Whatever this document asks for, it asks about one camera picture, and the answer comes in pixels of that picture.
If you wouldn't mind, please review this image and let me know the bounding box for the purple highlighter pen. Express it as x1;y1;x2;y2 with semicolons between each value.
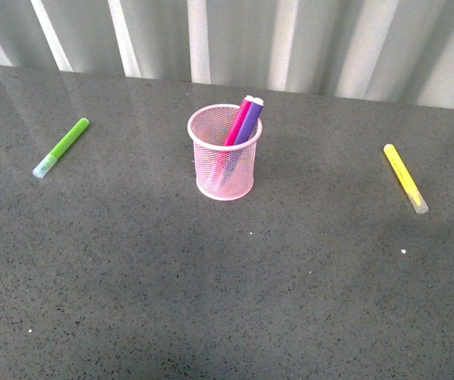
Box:
220;97;264;184

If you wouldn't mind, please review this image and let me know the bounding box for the pink highlighter pen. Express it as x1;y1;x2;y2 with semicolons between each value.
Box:
215;95;254;176

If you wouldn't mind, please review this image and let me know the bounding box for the pink mesh cup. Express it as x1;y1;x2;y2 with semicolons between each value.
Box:
187;104;262;201

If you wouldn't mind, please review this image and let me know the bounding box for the green highlighter pen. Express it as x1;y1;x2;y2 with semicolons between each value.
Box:
32;118;90;179

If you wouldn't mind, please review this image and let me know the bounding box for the yellow highlighter pen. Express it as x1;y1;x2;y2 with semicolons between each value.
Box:
383;143;429;215

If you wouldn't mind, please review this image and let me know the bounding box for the white pleated curtain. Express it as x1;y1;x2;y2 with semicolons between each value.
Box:
0;1;454;108

